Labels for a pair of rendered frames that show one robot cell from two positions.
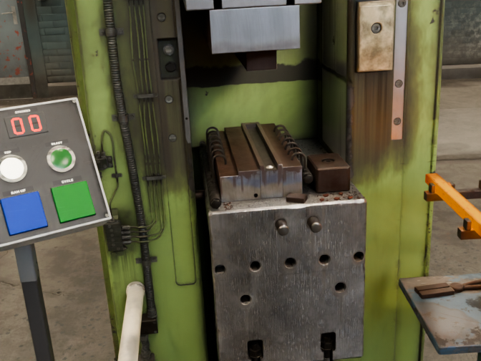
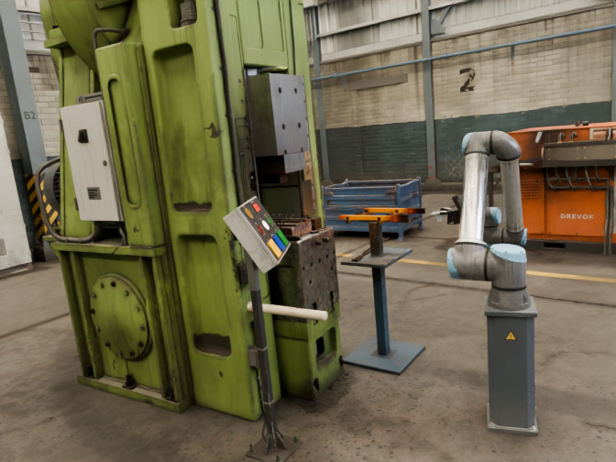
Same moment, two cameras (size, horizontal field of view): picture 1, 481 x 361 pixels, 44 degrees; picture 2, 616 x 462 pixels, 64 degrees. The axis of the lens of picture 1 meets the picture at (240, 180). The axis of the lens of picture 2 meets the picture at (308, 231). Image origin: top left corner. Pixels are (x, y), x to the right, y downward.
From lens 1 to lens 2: 2.05 m
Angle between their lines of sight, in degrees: 51
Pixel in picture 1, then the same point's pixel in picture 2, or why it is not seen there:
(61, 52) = not seen: outside the picture
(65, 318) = (88, 421)
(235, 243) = (306, 255)
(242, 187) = (297, 232)
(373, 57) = (307, 174)
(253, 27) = (294, 160)
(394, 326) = not seen: hidden behind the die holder
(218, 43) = (287, 168)
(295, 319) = (323, 288)
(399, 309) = not seen: hidden behind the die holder
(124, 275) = (245, 299)
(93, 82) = (230, 195)
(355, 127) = (304, 204)
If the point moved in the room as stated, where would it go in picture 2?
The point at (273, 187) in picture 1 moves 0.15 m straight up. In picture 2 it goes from (304, 230) to (302, 203)
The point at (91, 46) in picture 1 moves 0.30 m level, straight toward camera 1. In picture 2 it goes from (229, 177) to (284, 174)
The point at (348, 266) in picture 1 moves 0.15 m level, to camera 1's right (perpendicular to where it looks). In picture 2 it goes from (332, 258) to (346, 251)
